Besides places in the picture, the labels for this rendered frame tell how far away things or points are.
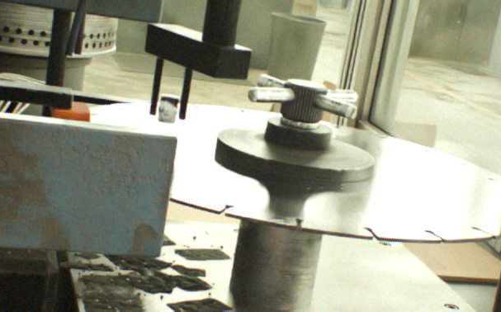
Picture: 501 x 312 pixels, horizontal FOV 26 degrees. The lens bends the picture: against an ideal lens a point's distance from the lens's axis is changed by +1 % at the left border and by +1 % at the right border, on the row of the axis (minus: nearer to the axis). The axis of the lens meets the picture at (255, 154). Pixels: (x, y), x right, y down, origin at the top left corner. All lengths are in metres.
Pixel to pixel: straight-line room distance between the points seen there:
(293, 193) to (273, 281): 0.10
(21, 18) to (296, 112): 0.66
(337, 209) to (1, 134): 0.21
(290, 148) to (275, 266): 0.08
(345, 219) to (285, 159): 0.09
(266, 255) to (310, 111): 0.10
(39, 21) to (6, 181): 0.81
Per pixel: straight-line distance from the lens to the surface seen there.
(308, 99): 0.71
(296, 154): 0.70
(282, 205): 0.61
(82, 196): 0.53
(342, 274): 0.83
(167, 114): 0.71
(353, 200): 0.65
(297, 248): 0.72
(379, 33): 1.84
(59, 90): 0.69
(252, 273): 0.73
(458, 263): 1.27
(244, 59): 0.67
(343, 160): 0.71
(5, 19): 1.32
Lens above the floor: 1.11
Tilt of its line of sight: 13 degrees down
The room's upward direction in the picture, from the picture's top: 10 degrees clockwise
